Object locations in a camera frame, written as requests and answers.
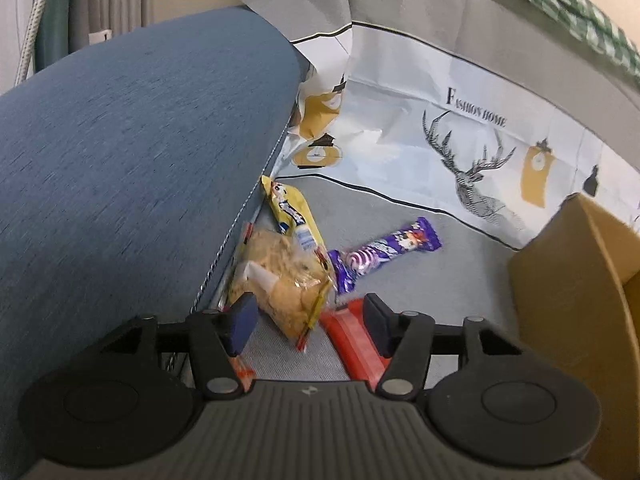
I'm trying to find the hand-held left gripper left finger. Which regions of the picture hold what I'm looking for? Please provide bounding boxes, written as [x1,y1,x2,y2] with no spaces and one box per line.
[92,292,259,401]

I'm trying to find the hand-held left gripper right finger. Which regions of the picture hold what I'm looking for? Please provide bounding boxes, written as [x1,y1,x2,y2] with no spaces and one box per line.
[362,294,524,401]

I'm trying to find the red snack packet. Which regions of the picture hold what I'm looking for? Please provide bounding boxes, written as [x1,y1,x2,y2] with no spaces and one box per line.
[319,297,396,392]

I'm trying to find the clear cookie packet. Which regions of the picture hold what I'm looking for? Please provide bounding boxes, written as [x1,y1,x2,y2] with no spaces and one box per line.
[220,220,337,392]

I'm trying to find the purple snack bar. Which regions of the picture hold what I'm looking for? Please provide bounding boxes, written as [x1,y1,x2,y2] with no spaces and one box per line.
[327,216,444,296]

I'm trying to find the yellow snack packet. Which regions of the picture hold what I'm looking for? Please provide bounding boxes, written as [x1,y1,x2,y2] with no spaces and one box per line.
[260,176,331,261]

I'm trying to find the brown cardboard box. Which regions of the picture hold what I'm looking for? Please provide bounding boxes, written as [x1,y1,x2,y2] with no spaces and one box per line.
[507,192,640,480]

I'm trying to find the blue sofa cushion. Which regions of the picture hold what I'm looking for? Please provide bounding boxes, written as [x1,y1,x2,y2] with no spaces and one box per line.
[0,5,311,480]

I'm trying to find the grey deer print bed sheet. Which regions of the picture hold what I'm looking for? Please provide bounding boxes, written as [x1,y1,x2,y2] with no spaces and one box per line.
[197,0,640,386]

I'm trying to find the teal cloth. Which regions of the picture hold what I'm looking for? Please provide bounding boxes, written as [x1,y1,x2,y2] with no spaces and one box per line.
[34,0,77,72]

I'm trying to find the green checked cloth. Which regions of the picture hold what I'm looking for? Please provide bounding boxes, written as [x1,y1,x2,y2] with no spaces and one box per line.
[470,0,640,92]

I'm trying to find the white rope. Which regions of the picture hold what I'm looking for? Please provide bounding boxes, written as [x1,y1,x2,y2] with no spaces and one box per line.
[12,0,62,86]

